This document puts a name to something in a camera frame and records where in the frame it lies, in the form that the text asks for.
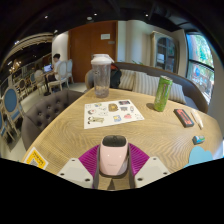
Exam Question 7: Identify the person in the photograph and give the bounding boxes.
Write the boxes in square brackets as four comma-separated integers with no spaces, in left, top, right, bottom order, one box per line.
[46,53,63,93]

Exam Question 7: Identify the small teal pack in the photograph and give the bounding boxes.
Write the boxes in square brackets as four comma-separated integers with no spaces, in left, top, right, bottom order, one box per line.
[191,134,206,146]

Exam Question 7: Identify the white sticker sheet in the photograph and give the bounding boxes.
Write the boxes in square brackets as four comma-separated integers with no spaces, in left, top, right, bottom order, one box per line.
[83,99,145,130]

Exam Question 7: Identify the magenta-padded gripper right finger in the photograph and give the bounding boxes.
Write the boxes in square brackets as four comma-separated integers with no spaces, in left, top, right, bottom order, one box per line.
[128,143,172,189]

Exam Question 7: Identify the arched glass cabinet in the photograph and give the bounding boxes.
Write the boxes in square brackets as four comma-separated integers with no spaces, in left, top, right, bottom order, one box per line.
[149,30,181,74]

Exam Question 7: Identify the white chair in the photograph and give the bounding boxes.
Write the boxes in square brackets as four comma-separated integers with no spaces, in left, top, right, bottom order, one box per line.
[48,59,74,94]

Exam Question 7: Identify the clear shaker bottle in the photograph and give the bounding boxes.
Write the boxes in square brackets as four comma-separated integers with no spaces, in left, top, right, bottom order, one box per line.
[90,53,115,99]

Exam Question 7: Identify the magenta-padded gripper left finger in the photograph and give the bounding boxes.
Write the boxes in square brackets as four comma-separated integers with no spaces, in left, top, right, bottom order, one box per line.
[57,143,101,190]

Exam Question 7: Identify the black and red box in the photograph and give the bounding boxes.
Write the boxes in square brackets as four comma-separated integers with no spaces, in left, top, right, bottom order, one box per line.
[173,108,195,129]

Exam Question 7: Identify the large framed window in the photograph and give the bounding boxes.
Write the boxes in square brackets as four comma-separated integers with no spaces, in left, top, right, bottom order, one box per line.
[185,32,216,104]

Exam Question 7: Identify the black backpack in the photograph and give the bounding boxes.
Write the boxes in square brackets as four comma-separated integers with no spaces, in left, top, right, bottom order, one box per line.
[109,63,123,89]

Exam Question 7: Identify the brown wooden door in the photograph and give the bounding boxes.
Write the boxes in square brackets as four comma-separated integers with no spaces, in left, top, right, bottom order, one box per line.
[68,20,118,84]

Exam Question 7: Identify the cream white packet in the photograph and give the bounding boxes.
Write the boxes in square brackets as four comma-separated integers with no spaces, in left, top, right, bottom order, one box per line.
[190,108,204,130]

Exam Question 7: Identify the laptop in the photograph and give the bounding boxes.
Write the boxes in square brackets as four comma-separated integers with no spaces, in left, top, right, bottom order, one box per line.
[43,63,54,74]

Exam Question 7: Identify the grey tufted sofa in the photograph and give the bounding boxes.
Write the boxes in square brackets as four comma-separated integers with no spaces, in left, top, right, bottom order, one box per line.
[20,89,84,151]

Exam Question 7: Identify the yellow square table sticker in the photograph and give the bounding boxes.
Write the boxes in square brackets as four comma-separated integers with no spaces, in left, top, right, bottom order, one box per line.
[22,146,50,170]

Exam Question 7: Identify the pink computer mouse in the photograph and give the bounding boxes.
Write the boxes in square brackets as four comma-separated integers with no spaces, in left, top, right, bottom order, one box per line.
[98,134,130,177]

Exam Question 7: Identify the blue cloud-shaped mouse pad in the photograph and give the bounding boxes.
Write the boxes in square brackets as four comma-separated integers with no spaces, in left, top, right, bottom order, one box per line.
[184,145,214,168]

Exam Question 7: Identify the green drink can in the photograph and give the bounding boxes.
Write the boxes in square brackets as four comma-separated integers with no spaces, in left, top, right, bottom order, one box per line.
[153,75,174,113]

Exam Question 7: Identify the striped cushion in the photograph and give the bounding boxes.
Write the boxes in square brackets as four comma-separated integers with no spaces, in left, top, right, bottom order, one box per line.
[118,68,148,92]
[133,71,187,105]

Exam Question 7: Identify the blue-backed chairs group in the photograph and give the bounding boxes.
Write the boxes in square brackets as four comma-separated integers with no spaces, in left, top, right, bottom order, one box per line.
[0,68,49,143]

